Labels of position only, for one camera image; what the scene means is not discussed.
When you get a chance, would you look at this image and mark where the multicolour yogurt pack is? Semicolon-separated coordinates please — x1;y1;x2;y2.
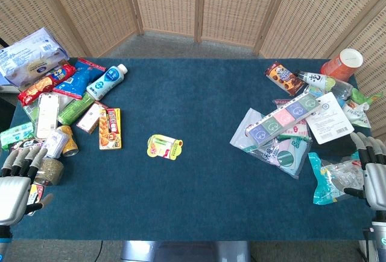
245;92;323;147

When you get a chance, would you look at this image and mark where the clear plastic water bottle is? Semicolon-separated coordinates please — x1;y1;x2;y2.
304;78;354;107

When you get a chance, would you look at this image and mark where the white hang-tag card package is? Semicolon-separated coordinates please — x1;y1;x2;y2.
305;91;355;145

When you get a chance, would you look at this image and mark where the red biscuit packet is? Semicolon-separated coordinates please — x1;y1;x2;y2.
17;63;77;107

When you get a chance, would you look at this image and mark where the glittery gold tape roll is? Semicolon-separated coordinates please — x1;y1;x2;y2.
34;157;65;187

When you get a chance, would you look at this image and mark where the green wet wipes pack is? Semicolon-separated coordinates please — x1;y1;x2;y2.
0;121;35;150

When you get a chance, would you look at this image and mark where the clear zip bag with towel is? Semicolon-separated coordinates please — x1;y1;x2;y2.
230;107;312;180

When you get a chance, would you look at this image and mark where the clear white-label drink bottle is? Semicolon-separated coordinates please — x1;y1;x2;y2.
294;69;337;91

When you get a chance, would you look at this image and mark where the blue felt table cloth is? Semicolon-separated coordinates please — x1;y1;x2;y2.
6;57;375;241

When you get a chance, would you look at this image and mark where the red yellow small packet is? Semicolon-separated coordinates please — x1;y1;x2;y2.
26;183;45;216

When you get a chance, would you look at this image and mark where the woven bamboo folding screen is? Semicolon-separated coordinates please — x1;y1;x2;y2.
0;0;386;138

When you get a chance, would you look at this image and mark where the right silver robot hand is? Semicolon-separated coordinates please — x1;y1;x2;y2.
343;132;386;211

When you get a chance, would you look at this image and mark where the pink white packet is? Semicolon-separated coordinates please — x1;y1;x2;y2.
273;98;311;141

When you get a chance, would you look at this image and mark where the brown chocolate cookie packet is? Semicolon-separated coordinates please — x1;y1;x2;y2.
265;62;306;97

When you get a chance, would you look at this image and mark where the blue snack bag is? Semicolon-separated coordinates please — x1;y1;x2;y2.
52;57;107;100

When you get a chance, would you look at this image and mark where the black white snack packet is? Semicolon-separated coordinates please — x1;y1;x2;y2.
10;138;45;154

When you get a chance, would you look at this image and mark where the clear white phone case package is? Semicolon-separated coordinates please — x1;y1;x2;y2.
34;92;60;139

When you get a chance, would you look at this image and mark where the teal clear plastic bag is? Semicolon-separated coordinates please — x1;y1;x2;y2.
308;152;366;205

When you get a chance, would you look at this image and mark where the yellow snack packet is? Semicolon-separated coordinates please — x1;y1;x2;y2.
147;134;184;161

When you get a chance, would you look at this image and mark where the white tissue pack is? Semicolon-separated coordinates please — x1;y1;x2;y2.
0;27;69;88

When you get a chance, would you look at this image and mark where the green snack packet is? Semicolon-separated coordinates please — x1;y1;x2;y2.
57;92;95;126

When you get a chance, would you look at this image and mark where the orange instant noodle cup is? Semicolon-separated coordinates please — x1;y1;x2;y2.
320;48;364;82

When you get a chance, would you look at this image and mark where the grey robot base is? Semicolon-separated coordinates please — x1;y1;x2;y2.
120;240;252;262

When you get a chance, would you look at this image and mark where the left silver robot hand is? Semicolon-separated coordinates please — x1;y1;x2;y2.
0;147;54;226

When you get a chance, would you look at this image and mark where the pink white small box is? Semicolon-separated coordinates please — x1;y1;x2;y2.
75;101;109;135

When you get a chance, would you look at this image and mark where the yellow drink can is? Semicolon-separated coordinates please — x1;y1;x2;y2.
56;125;80;157

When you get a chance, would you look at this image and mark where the white blue-label milk bottle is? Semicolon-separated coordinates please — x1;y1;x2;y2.
86;63;128;101

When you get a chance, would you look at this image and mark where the green white snack bag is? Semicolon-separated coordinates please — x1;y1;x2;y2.
343;88;383;129

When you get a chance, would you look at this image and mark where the yellow red curry box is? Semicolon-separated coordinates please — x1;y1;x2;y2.
98;107;122;150

